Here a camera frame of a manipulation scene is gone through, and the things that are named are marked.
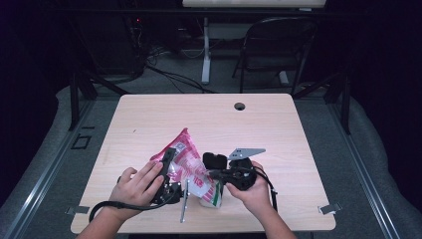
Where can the black folding chair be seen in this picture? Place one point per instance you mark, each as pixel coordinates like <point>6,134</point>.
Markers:
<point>282,33</point>

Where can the clear jar with black lid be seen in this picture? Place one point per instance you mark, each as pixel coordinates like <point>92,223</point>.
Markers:
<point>215,161</point>

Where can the person's right hand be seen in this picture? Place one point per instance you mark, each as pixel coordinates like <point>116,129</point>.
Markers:
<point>252,199</point>

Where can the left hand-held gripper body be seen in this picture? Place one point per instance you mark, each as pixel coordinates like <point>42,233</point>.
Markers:
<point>169,194</point>

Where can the white desk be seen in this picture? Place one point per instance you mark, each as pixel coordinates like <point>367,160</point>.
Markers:
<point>206,66</point>

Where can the pink and white plastic bag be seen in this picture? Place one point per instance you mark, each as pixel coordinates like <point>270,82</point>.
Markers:
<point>189,149</point>

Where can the metal floor rail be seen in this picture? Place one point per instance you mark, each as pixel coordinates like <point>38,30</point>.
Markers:
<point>365,186</point>
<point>33,199</point>

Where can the black metal frame stand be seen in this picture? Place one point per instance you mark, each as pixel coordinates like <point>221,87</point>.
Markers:
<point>74,99</point>
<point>346,106</point>

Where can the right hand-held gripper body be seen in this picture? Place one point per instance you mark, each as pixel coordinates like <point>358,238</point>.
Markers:
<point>244,181</point>

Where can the person's left hand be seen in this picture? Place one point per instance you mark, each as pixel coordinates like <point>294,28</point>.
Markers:
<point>136,192</point>

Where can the dark equipment with red light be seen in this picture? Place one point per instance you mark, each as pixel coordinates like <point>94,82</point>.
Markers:
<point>132,36</point>

